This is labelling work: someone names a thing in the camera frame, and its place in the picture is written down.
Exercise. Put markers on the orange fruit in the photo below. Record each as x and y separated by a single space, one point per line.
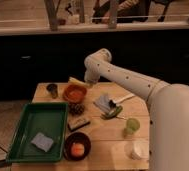
77 149

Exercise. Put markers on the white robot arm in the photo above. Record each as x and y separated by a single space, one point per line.
168 106

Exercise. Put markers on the dark metal cup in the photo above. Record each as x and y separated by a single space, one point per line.
53 90

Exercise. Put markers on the pine cone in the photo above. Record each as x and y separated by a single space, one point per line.
76 109

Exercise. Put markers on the red bowl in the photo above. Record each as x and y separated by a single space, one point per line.
74 93

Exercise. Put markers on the green plastic cup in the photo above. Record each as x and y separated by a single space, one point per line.
132 126

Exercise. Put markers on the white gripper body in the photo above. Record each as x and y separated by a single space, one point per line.
91 77

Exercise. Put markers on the white plastic spoon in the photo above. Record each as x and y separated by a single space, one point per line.
115 102

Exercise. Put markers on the green plastic tray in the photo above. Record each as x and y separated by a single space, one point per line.
47 118

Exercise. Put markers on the dark brown bowl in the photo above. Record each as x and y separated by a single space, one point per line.
77 137

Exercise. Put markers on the white cup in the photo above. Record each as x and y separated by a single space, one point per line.
140 150

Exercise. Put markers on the green vegetable toy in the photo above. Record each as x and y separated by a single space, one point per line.
112 114

